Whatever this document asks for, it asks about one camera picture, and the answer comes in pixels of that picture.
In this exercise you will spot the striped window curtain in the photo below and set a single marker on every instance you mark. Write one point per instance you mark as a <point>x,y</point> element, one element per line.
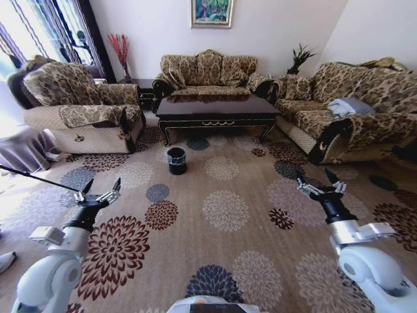
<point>42,29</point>

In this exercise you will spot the yellow green cushion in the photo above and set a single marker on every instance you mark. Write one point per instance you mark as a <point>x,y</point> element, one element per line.
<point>384,63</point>

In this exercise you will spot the floral patterned throw pillow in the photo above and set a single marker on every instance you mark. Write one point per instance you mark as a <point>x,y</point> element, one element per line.
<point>298,88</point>

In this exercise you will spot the floral patterned long sofa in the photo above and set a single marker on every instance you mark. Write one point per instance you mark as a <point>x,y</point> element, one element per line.
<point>358,107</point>

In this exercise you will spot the framed landscape painting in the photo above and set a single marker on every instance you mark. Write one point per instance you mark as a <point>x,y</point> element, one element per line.
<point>211,13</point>

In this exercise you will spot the floral patterned loveseat sofa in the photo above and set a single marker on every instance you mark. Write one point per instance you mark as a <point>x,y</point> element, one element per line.
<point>208,75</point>

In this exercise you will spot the dark wooden coffee table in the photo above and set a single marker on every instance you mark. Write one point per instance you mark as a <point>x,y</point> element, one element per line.
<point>216,112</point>

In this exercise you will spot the large floral patterned carpet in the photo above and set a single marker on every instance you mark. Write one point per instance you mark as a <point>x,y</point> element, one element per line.
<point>208,221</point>

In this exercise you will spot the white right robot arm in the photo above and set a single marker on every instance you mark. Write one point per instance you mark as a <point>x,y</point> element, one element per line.
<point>368,257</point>

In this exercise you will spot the black round trash bin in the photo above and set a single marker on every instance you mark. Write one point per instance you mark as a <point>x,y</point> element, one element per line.
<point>177,160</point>

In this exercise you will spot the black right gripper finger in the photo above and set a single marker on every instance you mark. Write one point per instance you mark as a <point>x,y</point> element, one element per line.
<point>335,183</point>
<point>306,186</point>

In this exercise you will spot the floral patterned armchair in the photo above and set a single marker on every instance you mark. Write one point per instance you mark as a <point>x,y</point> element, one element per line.
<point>81,107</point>

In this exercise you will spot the dark wooden side table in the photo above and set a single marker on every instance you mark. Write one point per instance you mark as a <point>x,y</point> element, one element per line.
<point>143,89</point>

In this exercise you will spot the thin black rod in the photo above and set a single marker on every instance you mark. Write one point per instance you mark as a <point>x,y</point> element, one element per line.
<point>39,179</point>

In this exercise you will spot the white shoe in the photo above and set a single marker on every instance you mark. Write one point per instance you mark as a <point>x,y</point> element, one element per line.
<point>6,260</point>

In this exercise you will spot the white robot front shell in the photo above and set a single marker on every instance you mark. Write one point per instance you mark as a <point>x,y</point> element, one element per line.
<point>211,304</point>

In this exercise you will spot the folded grey blue blanket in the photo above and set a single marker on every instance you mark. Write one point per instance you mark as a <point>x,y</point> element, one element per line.
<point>350,107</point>

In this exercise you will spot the red dried reeds vase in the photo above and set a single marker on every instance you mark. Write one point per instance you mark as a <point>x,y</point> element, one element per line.
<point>121,52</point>

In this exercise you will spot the grey draped round table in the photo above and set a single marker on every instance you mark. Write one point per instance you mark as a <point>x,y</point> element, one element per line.
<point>23,143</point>

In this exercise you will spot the green potted plant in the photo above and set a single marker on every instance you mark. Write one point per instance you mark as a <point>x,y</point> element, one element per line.
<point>300,58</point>

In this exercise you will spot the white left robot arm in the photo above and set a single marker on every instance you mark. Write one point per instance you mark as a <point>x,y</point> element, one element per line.
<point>49,267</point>

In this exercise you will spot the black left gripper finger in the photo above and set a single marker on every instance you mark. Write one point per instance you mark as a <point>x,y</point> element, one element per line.
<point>112,193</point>
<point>85,192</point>

